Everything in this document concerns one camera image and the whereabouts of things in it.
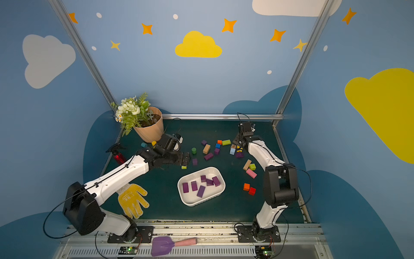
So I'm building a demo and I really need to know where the purple brick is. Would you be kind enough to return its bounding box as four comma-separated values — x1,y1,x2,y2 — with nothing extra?
182,182,189,193
196,186,205,198
204,153,214,161
191,181,198,192

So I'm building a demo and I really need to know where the white plastic storage bin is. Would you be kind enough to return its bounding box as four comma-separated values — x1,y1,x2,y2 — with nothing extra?
177,167,226,207

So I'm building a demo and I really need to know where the dark purple block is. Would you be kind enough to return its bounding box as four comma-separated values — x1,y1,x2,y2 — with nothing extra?
206,179,214,186

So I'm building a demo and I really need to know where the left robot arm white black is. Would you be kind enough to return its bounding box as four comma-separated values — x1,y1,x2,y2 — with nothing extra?
63,133,190,243

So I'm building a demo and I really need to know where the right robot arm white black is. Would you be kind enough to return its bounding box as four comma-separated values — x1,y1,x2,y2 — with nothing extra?
234,122,299,233

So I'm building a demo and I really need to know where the lime green flat brick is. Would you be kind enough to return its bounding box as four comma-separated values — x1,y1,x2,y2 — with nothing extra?
222,140,231,146

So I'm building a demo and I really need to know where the tan brick right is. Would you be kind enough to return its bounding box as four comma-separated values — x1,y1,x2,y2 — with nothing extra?
243,159,252,171

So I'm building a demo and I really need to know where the pink brick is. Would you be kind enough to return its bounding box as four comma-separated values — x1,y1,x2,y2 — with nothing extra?
246,169,257,179

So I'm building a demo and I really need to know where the tan wooden brick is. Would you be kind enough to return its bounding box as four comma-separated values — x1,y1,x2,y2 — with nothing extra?
203,144,211,154

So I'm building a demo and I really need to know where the orange cube right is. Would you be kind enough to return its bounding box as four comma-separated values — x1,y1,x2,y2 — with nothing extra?
243,183,251,192

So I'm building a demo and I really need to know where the red spray bottle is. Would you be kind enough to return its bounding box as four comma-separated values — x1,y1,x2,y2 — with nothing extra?
106,142,127,165

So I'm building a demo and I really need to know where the potted plant terracotta pot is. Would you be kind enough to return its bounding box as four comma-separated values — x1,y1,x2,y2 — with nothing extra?
111,92,164,142

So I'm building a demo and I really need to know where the red cube right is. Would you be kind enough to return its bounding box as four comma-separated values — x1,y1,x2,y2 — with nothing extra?
249,187,256,195

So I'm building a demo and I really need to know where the yellow work glove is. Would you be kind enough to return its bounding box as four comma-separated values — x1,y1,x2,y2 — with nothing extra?
116,183,150,219

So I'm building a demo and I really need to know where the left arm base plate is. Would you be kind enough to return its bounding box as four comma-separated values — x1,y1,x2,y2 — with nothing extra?
107,226,154,244

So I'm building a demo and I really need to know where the purple toy shovel pink handle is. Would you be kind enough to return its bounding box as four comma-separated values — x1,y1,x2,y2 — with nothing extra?
151,236,197,257

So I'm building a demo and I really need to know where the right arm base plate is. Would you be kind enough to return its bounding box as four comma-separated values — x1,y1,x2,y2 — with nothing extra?
235,224,281,243

